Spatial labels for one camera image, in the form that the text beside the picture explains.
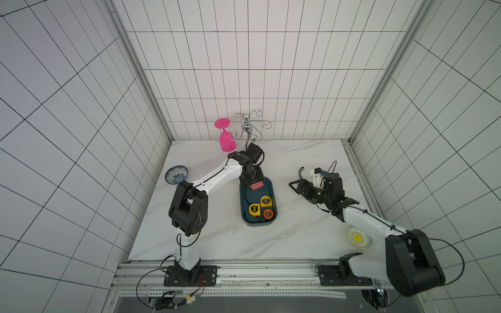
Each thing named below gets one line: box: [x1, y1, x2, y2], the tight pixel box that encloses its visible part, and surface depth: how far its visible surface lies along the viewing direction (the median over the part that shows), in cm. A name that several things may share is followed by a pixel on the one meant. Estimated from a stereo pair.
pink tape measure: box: [250, 181, 265, 191], surface depth 89 cm
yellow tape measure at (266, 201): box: [260, 194, 273, 208], surface depth 92 cm
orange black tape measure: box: [262, 208, 274, 220], surface depth 87 cm
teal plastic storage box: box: [239, 176, 278, 227], surface depth 91 cm
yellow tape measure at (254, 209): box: [248, 203, 261, 217], surface depth 89 cm
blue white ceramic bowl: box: [164, 164, 189, 185], surface depth 103 cm
